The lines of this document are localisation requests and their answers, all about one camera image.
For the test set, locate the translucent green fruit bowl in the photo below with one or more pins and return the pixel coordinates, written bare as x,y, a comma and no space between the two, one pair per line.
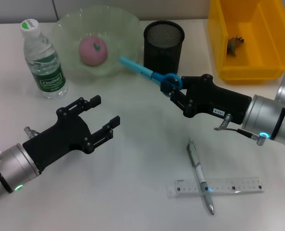
118,48

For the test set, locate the clear plastic ruler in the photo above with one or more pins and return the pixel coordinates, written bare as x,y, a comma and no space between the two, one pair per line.
240,188

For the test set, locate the blue scissors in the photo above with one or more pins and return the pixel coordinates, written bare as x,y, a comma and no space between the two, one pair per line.
137,67

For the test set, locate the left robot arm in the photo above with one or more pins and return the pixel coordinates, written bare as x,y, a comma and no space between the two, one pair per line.
10,168

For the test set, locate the silver ballpoint pen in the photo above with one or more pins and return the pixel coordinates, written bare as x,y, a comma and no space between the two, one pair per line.
197,166

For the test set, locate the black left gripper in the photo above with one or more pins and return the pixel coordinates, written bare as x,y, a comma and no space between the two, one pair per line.
58,139

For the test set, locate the black mesh pen holder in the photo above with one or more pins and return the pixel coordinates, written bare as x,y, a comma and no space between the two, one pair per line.
162,55

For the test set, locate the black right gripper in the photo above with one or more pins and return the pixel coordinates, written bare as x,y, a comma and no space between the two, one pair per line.
219,101

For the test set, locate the clear green-label water bottle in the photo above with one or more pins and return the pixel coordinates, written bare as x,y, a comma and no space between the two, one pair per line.
47,72

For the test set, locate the yellow plastic bin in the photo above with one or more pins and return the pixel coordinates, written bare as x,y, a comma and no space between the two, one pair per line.
264,69

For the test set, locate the pink toy peach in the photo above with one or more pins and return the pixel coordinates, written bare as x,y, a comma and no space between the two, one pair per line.
91,51

